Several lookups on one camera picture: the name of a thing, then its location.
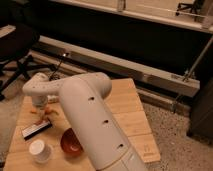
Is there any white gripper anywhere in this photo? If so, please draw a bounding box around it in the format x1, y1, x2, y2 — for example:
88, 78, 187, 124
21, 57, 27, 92
32, 96, 47, 122

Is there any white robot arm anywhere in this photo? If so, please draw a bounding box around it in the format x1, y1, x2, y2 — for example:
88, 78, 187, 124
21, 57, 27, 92
23, 72, 148, 171

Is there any wooden table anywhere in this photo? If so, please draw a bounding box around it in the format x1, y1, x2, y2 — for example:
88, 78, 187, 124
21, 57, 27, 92
3, 79, 160, 171

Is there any white bottle lying down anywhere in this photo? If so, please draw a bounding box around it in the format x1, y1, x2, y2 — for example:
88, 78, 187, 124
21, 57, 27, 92
47, 95, 59, 103

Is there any black and white eraser block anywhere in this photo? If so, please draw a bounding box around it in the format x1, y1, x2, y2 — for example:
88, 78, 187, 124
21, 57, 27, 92
21, 121, 52, 140

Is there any white plastic cup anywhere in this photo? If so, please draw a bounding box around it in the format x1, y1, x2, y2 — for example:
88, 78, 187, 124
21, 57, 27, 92
29, 139, 53, 163

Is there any red bowl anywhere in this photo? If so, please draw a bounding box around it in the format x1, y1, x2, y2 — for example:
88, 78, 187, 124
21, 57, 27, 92
60, 128, 83, 157

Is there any black office chair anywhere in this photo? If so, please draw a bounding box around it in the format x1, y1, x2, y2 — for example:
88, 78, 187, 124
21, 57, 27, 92
0, 23, 56, 101

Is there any black cable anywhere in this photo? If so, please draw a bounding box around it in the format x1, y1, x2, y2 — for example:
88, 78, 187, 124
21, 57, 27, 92
48, 51, 69, 81

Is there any metal rail beam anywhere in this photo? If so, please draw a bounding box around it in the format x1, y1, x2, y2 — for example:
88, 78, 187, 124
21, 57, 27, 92
34, 36, 200, 97

